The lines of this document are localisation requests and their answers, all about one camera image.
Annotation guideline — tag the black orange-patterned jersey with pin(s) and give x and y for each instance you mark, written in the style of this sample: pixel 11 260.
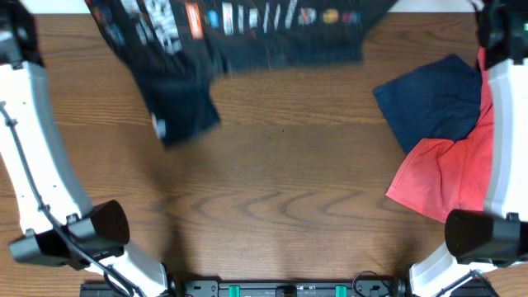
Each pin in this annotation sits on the black orange-patterned jersey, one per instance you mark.
pixel 175 49

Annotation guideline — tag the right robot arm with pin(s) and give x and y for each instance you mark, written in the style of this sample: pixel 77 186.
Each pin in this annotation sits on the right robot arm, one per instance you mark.
pixel 477 242

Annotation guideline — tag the navy blue garment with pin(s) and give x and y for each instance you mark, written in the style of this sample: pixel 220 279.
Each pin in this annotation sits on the navy blue garment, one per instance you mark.
pixel 440 100

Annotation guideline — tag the red t-shirt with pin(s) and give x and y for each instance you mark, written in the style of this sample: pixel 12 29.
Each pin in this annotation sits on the red t-shirt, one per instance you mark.
pixel 440 175

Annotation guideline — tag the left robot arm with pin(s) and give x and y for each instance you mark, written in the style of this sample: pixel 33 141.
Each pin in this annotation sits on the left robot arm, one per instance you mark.
pixel 60 225

